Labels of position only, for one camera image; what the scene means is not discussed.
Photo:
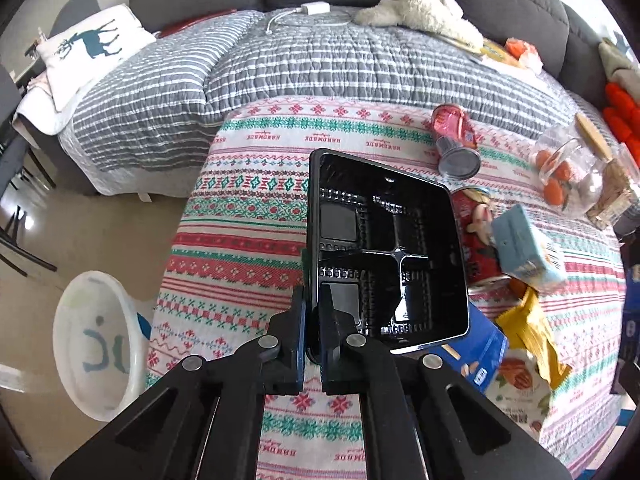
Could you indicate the white deer print pillow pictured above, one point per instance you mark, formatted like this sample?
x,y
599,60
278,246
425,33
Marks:
x,y
95,42

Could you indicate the red snack canister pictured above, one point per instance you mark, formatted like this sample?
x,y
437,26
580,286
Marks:
x,y
475,255

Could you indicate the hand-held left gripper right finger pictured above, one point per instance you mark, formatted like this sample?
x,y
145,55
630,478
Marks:
x,y
327,350

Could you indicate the black plastic food tray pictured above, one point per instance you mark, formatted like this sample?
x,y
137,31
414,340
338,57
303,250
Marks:
x,y
380,240

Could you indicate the yellow snack wrapper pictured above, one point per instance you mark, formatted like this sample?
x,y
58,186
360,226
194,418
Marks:
x,y
530,330

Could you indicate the white plush toy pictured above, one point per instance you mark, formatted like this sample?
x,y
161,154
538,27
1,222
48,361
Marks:
x,y
420,7

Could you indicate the wooden jar lid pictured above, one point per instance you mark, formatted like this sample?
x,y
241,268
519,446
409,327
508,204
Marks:
x,y
592,135

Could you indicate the blue snack box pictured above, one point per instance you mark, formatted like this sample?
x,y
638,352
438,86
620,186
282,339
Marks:
x,y
480,355

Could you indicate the beige cloth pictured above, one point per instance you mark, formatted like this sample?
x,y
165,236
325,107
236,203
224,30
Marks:
x,y
616,62

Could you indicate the grey striped quilt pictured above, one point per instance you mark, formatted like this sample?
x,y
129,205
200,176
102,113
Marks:
x,y
325,60

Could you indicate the clear plastic nut jar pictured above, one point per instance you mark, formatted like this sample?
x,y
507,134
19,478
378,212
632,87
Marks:
x,y
612,190

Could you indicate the clear glass jar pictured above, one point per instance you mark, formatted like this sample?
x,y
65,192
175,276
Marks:
x,y
582,170

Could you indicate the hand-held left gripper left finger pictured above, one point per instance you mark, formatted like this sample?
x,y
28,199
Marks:
x,y
299,345

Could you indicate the orange and white packet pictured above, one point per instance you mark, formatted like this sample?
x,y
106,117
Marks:
x,y
521,52

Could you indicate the orange knitted cloth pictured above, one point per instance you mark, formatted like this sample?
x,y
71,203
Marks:
x,y
622,105

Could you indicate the nut print snack packet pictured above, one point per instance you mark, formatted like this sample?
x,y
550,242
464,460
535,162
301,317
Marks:
x,y
520,385

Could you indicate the patterned knitted blanket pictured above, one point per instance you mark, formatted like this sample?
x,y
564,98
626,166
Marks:
x,y
240,220

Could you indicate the yellow flat packet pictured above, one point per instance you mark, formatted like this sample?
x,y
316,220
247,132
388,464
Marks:
x,y
492,50

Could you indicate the dark chair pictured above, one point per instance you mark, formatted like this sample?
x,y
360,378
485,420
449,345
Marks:
x,y
15,160

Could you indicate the light blue carton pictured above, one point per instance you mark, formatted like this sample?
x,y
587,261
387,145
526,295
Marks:
x,y
525,250

